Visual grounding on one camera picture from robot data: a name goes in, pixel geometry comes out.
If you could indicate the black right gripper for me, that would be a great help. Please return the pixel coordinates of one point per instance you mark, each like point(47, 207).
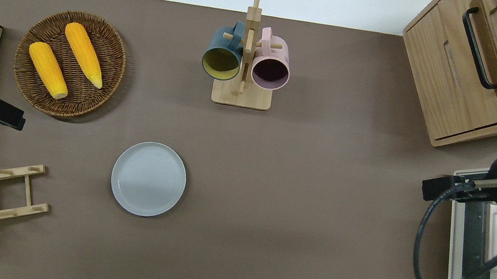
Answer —
point(441, 188)

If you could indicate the gray round plate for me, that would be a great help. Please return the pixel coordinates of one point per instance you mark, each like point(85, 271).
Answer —
point(148, 179)

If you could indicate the wooden plate rack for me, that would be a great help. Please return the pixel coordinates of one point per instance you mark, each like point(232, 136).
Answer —
point(28, 191)

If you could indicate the yellow corn cob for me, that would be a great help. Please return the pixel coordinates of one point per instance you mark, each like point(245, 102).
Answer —
point(48, 70)
point(84, 54)

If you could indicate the brown wicker basket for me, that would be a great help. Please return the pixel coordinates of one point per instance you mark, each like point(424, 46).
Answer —
point(89, 97)

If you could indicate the wooden cabinet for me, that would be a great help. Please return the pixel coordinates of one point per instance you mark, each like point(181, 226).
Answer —
point(440, 88)

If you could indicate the pink mug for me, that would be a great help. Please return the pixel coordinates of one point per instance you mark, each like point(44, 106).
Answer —
point(273, 58)

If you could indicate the wooden mug tree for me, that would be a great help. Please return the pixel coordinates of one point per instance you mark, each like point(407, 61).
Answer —
point(241, 97)

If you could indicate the dark blue mug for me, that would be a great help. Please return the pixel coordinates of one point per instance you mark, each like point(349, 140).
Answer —
point(222, 48)

